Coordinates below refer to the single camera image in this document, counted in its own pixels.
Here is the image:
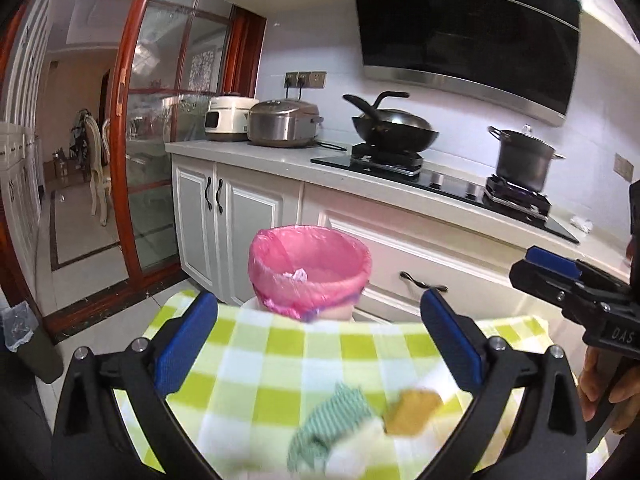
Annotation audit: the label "yellow sponge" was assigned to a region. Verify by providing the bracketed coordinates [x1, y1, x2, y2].
[383, 389, 444, 438]

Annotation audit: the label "white foam sponge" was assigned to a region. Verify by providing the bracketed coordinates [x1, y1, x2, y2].
[324, 417, 397, 479]

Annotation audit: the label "green striped cloth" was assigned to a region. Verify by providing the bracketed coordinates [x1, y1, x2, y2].
[286, 384, 381, 475]

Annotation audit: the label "dark floor trash bin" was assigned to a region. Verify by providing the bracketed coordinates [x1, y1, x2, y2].
[1, 301, 64, 384]

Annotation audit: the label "pink lined trash bin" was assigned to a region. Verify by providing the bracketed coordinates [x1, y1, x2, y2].
[247, 226, 372, 323]

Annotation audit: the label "white lower kitchen cabinets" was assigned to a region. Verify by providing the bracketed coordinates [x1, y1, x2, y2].
[169, 152, 632, 340]

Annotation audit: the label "person's right hand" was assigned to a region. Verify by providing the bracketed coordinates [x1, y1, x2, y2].
[577, 344, 640, 436]

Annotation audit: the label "white crumpled paper on counter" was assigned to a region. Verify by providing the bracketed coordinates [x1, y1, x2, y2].
[570, 216, 593, 234]

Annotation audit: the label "dark stock pot with lid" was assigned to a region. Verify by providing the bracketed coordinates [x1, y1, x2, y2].
[487, 124, 565, 193]

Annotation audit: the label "black glass gas stove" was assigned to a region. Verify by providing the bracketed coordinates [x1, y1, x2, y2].
[310, 143, 579, 245]

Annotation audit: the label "green checked tablecloth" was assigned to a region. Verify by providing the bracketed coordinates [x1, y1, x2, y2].
[113, 288, 611, 480]

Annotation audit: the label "black range hood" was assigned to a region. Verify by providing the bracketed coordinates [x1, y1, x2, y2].
[355, 0, 582, 127]

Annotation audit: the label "white dining chair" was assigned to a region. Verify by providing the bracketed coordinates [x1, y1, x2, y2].
[84, 115, 112, 226]

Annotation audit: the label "white tall cupboard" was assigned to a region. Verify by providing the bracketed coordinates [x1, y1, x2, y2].
[1, 0, 51, 287]

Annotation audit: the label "white rice cooker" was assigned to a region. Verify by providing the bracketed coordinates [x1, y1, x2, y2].
[204, 94, 258, 142]

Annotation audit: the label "red framed glass sliding door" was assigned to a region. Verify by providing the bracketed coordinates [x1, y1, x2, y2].
[110, 0, 266, 292]

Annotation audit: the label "wall light switch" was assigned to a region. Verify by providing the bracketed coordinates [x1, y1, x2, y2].
[613, 153, 634, 183]

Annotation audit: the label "black drawer handle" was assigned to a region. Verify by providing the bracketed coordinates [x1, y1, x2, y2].
[399, 271, 449, 294]

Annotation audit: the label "black wok with handle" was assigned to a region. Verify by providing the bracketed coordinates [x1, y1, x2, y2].
[342, 91, 439, 153]

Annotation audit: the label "wall power sockets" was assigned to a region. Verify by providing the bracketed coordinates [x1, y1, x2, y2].
[284, 70, 326, 89]

